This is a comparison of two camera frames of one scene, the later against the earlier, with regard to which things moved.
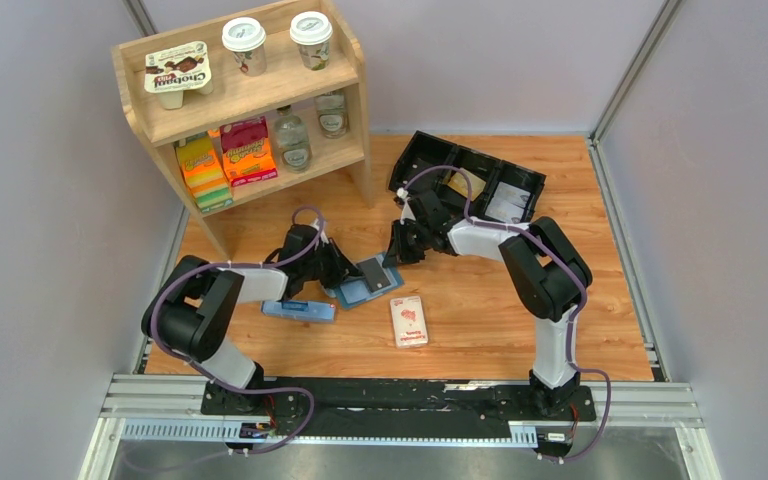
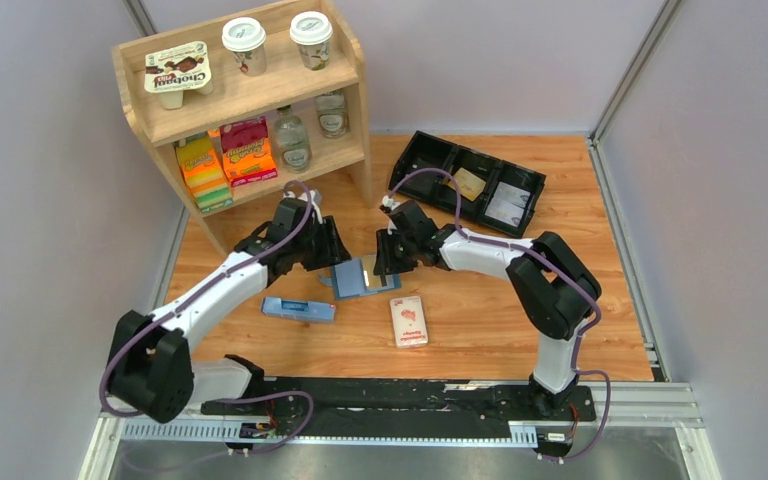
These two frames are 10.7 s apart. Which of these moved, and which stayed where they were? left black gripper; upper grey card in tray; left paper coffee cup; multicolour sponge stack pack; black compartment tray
Moved: left black gripper
Stayed: upper grey card in tray; black compartment tray; multicolour sponge stack pack; left paper coffee cup
